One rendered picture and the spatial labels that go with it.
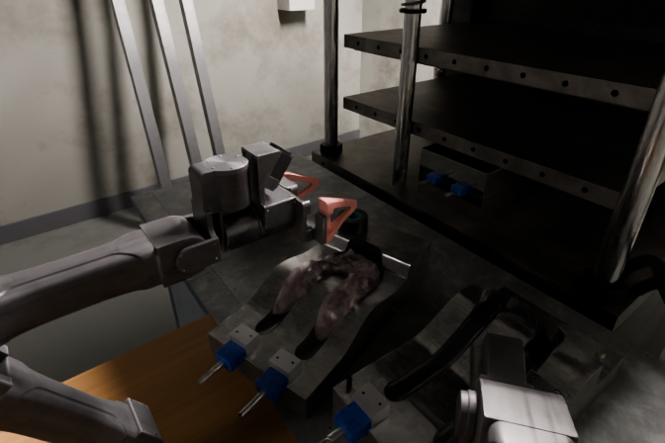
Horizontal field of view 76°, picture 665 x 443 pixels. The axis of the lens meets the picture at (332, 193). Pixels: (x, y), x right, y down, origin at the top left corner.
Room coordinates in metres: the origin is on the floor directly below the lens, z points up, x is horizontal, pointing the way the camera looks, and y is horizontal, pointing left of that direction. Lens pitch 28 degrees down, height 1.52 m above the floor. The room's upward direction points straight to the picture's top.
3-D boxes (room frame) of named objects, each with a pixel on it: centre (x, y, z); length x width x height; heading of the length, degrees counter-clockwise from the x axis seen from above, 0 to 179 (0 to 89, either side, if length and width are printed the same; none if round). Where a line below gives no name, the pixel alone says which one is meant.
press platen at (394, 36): (1.56, -0.67, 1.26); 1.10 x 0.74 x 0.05; 37
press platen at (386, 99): (1.56, -0.67, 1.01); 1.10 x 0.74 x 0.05; 37
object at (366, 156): (1.53, -0.63, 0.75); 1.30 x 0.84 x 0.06; 37
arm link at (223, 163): (0.48, 0.16, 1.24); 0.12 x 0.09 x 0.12; 128
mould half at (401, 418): (0.53, -0.28, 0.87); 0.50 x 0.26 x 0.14; 127
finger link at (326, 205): (0.55, 0.01, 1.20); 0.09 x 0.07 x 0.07; 128
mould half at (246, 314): (0.76, 0.00, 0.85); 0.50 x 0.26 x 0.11; 144
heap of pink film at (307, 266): (0.76, 0.00, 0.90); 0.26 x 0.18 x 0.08; 144
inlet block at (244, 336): (0.57, 0.20, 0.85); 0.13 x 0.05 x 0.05; 144
